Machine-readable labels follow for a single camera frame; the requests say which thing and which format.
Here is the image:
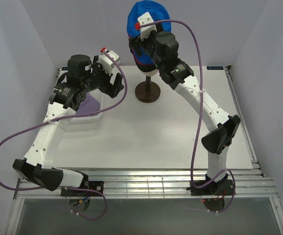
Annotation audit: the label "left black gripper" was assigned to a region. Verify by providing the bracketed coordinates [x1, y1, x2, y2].
[81, 55, 124, 97]

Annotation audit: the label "pink perforated cap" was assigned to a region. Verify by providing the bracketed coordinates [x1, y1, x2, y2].
[129, 37, 156, 71]

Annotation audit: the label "black cap gold logo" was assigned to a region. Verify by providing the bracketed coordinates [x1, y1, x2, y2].
[129, 45, 157, 73]

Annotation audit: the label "lavender LA baseball cap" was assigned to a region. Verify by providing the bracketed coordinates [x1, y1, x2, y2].
[76, 93, 100, 115]

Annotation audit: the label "blue perforated cap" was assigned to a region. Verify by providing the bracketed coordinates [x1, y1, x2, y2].
[126, 0, 173, 64]

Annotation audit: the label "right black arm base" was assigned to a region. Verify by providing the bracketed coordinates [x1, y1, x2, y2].
[186, 180, 234, 196]

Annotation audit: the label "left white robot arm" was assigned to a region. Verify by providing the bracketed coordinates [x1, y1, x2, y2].
[13, 50, 124, 196]

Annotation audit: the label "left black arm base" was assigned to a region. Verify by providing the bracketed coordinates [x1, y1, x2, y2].
[60, 181, 104, 197]

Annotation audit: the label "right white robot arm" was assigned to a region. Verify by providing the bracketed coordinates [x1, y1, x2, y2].
[129, 31, 241, 194]

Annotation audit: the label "wooden mannequin head stand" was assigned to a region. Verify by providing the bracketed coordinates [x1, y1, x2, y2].
[135, 70, 161, 103]

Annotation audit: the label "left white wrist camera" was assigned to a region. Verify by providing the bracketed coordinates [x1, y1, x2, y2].
[98, 47, 120, 75]

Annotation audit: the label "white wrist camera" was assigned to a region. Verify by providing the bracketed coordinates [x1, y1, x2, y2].
[98, 47, 120, 75]
[135, 12, 157, 41]

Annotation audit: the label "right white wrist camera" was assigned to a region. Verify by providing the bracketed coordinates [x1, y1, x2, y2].
[135, 12, 157, 41]

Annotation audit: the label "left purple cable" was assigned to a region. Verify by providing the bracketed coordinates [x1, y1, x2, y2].
[0, 52, 128, 220]

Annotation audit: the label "purple cable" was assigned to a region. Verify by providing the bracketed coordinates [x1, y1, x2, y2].
[0, 52, 128, 220]
[140, 19, 236, 215]

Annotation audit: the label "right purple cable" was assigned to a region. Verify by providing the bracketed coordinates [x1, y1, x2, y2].
[140, 19, 236, 215]

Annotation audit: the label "aluminium frame rails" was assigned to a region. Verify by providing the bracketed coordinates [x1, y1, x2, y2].
[8, 66, 283, 235]

